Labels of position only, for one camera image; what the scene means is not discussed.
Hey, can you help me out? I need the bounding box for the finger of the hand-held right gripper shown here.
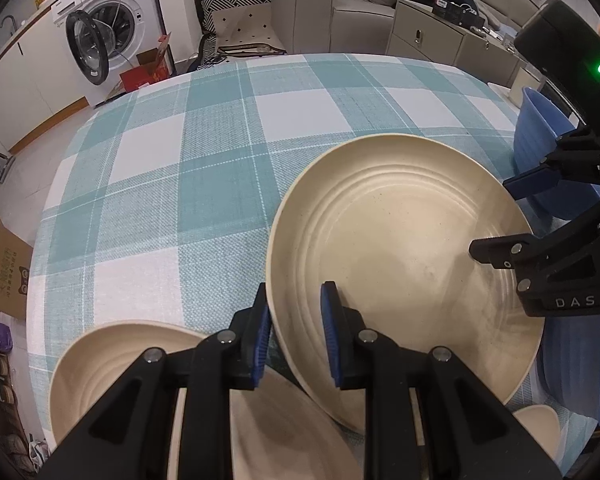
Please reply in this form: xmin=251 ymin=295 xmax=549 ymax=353
xmin=502 ymin=127 xmax=600 ymax=201
xmin=469 ymin=196 xmax=600 ymax=278

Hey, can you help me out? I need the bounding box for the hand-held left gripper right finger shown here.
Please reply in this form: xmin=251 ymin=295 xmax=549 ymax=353
xmin=320 ymin=281 xmax=563 ymax=480

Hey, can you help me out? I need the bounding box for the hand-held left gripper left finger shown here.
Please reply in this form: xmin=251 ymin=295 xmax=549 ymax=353
xmin=32 ymin=282 xmax=273 ymax=480

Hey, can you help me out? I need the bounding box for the blue ceramic bowl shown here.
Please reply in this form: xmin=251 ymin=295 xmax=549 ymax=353
xmin=536 ymin=310 xmax=600 ymax=428
xmin=512 ymin=87 xmax=600 ymax=221

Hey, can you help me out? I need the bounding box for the beige ridged plate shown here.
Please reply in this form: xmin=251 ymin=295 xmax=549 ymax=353
xmin=47 ymin=322 xmax=212 ymax=448
xmin=170 ymin=370 xmax=367 ymax=480
xmin=266 ymin=134 xmax=547 ymax=435

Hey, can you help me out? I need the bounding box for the black open box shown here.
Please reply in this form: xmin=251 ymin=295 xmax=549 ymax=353
xmin=432 ymin=0 xmax=486 ymax=28

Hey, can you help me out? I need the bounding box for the grey nightstand cabinet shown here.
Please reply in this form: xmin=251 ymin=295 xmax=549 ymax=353
xmin=386 ymin=0 xmax=526 ymax=86

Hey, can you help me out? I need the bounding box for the small cream plate edge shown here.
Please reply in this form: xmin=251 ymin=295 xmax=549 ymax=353
xmin=512 ymin=405 xmax=562 ymax=467

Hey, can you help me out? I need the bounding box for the teal checked tablecloth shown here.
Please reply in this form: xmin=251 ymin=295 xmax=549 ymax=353
xmin=26 ymin=52 xmax=600 ymax=480

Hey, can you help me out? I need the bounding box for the grey sofa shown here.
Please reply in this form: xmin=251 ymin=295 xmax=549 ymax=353
xmin=270 ymin=0 xmax=546 ymax=56

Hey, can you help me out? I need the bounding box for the row of shoes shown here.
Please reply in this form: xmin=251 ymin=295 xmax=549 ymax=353
xmin=0 ymin=350 xmax=51 ymax=476

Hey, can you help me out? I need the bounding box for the brown cardboard box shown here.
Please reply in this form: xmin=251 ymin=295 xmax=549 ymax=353
xmin=0 ymin=210 xmax=35 ymax=321

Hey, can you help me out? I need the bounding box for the red cardboard box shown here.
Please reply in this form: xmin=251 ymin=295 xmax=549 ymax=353
xmin=119 ymin=32 xmax=176 ymax=93

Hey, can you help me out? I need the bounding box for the white washing machine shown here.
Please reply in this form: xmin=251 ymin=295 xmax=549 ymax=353
xmin=50 ymin=0 xmax=177 ymax=108

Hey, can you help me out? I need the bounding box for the white kitchen counter cabinet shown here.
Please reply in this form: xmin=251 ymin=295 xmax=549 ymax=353
xmin=0 ymin=10 xmax=88 ymax=153

